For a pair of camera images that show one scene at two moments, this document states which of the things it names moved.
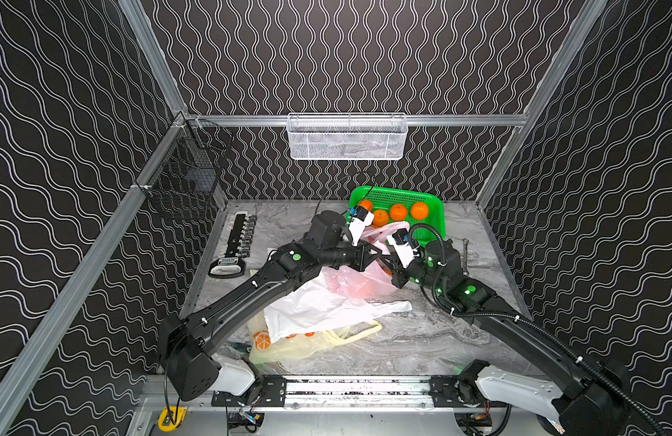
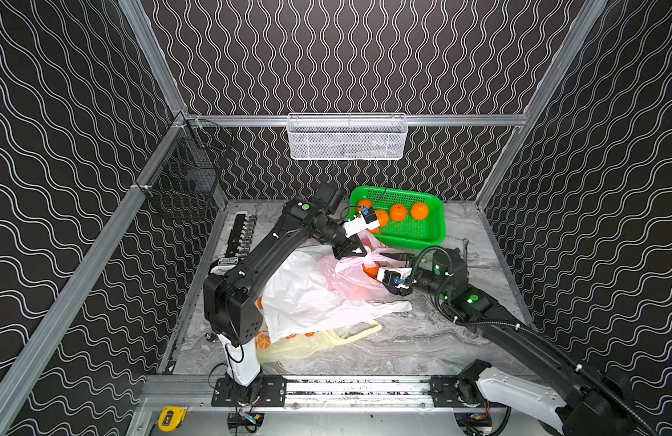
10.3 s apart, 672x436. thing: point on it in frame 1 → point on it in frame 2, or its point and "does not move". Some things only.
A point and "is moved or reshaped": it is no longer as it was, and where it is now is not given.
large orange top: (419, 211) does not move
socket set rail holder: (238, 248) does not move
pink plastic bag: (371, 282) is moved or reshaped
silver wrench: (465, 242) does not move
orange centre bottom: (380, 218) does not move
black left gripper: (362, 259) → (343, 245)
